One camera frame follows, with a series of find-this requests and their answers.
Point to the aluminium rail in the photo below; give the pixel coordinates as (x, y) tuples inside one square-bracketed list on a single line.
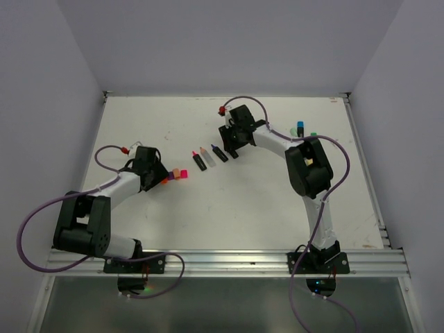
[(384, 232), (371, 263)]

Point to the aluminium front rail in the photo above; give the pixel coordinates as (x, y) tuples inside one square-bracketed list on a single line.
[(371, 263)]

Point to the peach highlighter cap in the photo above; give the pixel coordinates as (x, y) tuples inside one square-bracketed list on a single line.
[(177, 174)]

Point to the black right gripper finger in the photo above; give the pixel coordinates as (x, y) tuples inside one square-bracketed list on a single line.
[(233, 153), (226, 136)]

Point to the purple black highlighter pen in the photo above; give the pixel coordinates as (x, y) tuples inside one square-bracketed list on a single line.
[(219, 153)]

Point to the blue highlighter pen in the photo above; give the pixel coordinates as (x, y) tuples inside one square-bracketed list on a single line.
[(300, 129)]

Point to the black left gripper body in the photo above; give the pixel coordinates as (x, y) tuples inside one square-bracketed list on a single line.
[(152, 168)]

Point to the aluminium right side rail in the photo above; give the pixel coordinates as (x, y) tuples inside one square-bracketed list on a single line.
[(384, 232)]

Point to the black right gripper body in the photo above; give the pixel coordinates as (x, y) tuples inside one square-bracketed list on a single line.
[(236, 138)]

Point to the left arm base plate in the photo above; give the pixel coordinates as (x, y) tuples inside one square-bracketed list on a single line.
[(147, 263)]

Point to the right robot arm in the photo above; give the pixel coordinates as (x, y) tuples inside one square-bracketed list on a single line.
[(310, 176)]

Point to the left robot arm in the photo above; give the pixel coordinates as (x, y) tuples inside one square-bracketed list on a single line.
[(84, 222)]

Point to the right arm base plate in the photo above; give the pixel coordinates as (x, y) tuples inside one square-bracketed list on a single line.
[(310, 265)]

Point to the black pink highlighter pen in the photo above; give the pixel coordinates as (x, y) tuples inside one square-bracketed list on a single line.
[(199, 161)]

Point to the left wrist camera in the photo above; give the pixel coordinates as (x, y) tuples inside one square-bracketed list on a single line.
[(132, 149)]

